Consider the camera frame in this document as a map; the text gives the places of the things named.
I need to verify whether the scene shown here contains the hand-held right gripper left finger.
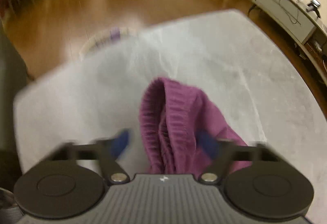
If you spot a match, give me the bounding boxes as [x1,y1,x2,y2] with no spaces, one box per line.
[52,129,131,185]

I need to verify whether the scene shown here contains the long grey tv cabinet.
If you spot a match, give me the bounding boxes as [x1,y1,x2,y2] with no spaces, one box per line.
[248,0,327,87]

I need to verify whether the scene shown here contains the dark cloth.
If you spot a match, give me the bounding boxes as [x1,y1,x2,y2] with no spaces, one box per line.
[0,20,29,184]

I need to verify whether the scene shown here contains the purple pants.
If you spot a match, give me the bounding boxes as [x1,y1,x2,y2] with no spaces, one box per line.
[139,76,252,175]

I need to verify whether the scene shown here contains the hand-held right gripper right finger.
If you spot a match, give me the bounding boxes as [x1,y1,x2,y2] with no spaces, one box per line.
[195,131,280,185]

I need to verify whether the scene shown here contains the black camera device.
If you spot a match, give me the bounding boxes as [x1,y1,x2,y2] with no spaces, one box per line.
[307,0,322,18]

